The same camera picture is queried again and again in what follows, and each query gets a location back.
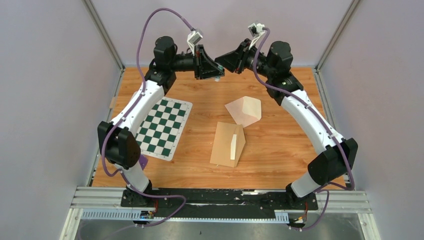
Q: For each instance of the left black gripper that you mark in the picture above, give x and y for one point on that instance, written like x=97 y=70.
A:
x=205 y=67

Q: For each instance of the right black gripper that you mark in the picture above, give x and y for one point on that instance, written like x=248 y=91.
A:
x=235 y=60

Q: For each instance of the pink paper envelope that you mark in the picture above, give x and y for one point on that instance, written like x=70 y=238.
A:
x=245 y=111

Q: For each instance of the tan kraft envelope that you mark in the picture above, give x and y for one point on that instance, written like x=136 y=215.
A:
x=220 y=154

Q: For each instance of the white green glue stick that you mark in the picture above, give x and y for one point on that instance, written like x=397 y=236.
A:
x=217 y=79

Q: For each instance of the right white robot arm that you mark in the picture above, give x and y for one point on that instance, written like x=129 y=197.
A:
x=335 y=154

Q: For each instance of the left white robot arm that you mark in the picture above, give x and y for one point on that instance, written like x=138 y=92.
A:
x=117 y=142

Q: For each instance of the green white chessboard mat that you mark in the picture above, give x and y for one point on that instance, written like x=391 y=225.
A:
x=159 y=133

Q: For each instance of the purple plastic piece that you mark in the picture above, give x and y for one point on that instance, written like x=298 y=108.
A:
x=143 y=161

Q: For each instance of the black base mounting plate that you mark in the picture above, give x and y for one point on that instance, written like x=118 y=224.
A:
x=218 y=203

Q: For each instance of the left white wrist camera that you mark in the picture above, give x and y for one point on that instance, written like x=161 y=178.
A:
x=193 y=38

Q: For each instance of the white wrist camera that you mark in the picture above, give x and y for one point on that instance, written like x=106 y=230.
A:
x=257 y=30
x=193 y=38

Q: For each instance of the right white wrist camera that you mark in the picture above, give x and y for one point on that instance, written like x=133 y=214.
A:
x=257 y=30

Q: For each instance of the aluminium frame rail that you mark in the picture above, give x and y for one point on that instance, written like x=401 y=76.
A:
x=103 y=203

